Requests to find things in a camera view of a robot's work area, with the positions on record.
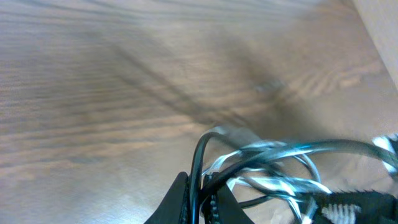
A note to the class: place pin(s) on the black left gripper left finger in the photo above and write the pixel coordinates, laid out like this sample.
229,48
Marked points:
173,208

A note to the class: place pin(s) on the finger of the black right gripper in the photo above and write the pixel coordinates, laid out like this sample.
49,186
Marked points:
367,207

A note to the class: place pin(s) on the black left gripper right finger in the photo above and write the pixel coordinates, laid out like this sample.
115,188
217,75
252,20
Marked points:
222,208

